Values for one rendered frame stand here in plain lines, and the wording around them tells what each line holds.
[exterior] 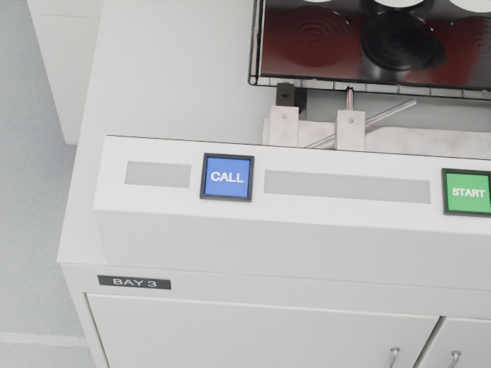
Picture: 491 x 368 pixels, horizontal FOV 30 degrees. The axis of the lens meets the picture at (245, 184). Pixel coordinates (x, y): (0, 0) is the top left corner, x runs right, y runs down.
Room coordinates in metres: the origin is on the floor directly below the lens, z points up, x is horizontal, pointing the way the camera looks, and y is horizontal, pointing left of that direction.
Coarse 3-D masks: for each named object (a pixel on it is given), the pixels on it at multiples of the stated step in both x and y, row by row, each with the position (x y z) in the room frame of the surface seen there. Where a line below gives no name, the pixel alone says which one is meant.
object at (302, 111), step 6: (294, 90) 0.71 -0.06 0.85; (300, 90) 0.71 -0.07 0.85; (306, 90) 0.71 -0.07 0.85; (294, 96) 0.70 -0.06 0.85; (300, 96) 0.70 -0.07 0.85; (306, 96) 0.70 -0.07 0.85; (294, 102) 0.69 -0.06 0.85; (300, 102) 0.69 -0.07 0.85; (306, 102) 0.69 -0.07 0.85; (300, 108) 0.68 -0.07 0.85; (306, 108) 0.68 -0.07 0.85; (300, 114) 0.67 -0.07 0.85
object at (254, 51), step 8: (256, 0) 0.81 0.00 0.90; (256, 8) 0.79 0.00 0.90; (256, 16) 0.78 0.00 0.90; (256, 24) 0.77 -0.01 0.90; (256, 32) 0.75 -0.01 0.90; (256, 40) 0.74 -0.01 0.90; (256, 48) 0.73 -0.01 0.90; (256, 56) 0.72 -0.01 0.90; (248, 64) 0.71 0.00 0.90; (256, 64) 0.70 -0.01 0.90; (248, 72) 0.69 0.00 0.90; (256, 72) 0.69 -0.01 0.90
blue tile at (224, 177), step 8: (208, 160) 0.52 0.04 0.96; (216, 160) 0.52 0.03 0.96; (224, 160) 0.52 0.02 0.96; (232, 160) 0.52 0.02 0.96; (240, 160) 0.52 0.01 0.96; (208, 168) 0.51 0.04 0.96; (216, 168) 0.51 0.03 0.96; (224, 168) 0.51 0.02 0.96; (232, 168) 0.51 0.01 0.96; (240, 168) 0.51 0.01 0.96; (248, 168) 0.52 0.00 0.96; (208, 176) 0.50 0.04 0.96; (216, 176) 0.50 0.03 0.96; (224, 176) 0.50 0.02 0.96; (232, 176) 0.50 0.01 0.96; (240, 176) 0.50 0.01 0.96; (248, 176) 0.51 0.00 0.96; (208, 184) 0.49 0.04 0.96; (216, 184) 0.49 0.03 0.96; (224, 184) 0.49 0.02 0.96; (232, 184) 0.49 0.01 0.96; (240, 184) 0.49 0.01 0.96; (208, 192) 0.48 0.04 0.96; (216, 192) 0.48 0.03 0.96; (224, 192) 0.48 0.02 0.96; (232, 192) 0.48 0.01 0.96; (240, 192) 0.48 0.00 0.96
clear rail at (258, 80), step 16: (256, 80) 0.68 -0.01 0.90; (272, 80) 0.68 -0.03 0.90; (288, 80) 0.68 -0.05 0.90; (304, 80) 0.68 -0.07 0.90; (320, 80) 0.68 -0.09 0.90; (336, 80) 0.68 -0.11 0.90; (432, 96) 0.67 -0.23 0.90; (448, 96) 0.67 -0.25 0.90; (464, 96) 0.67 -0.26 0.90; (480, 96) 0.67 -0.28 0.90
